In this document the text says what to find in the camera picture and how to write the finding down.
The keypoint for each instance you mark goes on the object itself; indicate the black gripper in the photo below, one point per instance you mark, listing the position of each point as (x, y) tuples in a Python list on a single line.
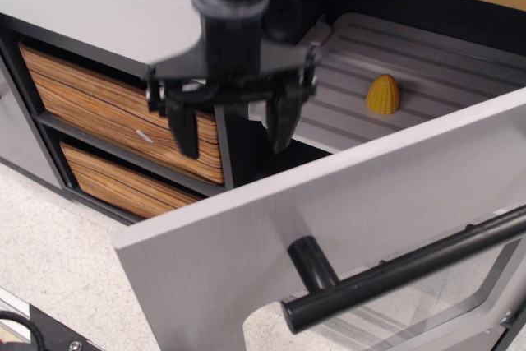
[(235, 62)]

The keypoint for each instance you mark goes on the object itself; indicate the grey toy oven door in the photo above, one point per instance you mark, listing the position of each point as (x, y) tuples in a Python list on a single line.
[(200, 271)]

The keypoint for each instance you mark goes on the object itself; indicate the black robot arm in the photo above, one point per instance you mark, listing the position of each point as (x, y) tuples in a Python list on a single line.
[(245, 10)]

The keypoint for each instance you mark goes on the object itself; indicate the grey oven rack shelf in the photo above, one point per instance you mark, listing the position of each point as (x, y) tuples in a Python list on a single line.
[(436, 75)]

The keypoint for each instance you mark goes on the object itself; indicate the upper wood-pattern fabric bin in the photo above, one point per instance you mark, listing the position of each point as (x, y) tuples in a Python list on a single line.
[(117, 112)]

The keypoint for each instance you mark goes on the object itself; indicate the wood-pattern fabric bin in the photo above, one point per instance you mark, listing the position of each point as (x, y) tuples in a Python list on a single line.
[(117, 112), (124, 187)]

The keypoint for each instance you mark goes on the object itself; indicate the lower wood-pattern fabric bin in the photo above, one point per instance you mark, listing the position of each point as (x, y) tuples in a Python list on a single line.
[(124, 187)]

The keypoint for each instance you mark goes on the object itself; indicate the yellow toy corn piece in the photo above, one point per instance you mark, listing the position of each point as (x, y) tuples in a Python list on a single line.
[(383, 96)]

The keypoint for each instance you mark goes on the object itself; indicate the grey toy kitchen cabinet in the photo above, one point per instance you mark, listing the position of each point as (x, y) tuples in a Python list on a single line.
[(120, 38)]

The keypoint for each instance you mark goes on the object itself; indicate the black oven door handle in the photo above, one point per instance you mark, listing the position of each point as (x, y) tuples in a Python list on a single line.
[(328, 295)]

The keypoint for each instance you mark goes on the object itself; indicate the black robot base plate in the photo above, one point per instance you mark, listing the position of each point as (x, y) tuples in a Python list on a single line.
[(57, 336)]

